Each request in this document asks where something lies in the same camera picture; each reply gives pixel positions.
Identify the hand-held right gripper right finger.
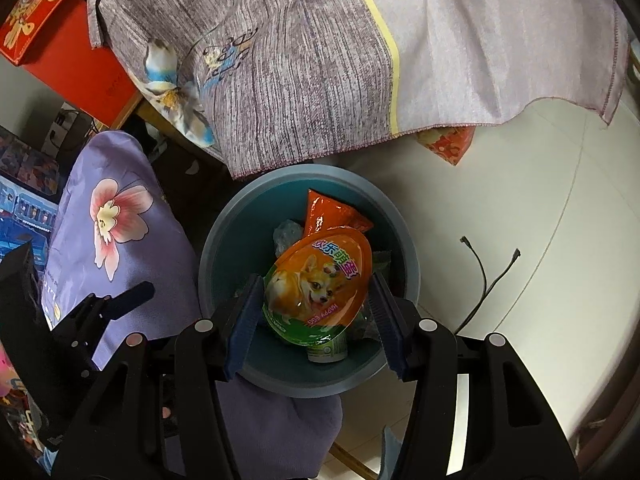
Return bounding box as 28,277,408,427
370,271,581,480

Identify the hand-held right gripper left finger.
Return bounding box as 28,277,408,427
52,274,266,480

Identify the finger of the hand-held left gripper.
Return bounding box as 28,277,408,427
52,281,156,341

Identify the teal plastic bucket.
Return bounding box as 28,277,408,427
198,162,422,400

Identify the orange egg-shaped dog package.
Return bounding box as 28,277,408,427
262,226,373,346

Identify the red snack bag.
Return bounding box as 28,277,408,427
302,187,375,241

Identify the purple floral cloth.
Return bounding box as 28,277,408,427
40,130,346,480

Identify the dark blue toy box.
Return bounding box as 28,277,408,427
0,125,66,261

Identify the red patterned box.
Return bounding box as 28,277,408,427
415,126,476,167

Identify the plain red box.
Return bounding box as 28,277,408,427
20,0,143,131

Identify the grey striped floral cloth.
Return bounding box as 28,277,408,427
85,0,630,178

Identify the red and gold gift box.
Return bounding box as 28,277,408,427
0,0,87,67

